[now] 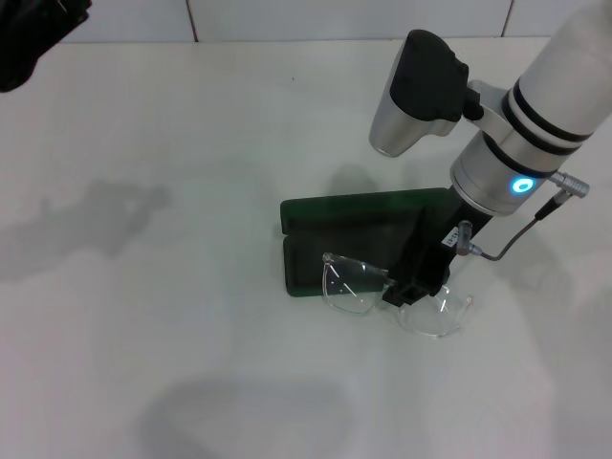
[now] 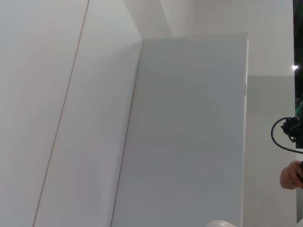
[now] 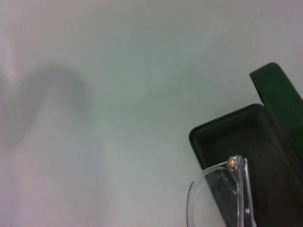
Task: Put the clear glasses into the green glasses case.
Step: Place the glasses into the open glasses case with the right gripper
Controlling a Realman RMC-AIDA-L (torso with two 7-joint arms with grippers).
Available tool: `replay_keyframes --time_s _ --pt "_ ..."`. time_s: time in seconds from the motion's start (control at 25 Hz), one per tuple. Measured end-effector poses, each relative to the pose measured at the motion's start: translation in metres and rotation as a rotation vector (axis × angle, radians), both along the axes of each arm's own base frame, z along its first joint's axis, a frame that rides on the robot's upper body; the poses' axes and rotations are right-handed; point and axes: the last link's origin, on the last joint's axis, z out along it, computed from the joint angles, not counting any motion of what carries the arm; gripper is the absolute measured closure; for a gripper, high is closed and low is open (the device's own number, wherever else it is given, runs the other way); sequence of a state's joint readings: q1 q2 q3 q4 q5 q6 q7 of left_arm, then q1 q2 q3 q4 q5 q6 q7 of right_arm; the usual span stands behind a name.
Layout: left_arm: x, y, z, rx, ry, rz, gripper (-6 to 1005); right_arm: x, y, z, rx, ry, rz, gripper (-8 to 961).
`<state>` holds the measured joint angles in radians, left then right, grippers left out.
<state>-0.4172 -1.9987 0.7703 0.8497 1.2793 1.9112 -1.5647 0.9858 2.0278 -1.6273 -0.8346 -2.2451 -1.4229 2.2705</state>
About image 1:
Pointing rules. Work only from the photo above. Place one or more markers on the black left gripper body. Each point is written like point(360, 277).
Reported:
point(24, 38)

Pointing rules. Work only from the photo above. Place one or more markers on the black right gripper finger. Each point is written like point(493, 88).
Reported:
point(394, 295)
point(420, 293)

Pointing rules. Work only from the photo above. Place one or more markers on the green glasses case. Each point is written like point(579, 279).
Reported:
point(344, 225)

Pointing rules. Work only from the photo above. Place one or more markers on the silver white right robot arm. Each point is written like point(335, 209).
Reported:
point(550, 86)

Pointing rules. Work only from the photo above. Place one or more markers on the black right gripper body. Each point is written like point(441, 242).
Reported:
point(430, 253)

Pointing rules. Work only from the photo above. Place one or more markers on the clear white glasses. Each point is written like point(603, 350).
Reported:
point(344, 291)

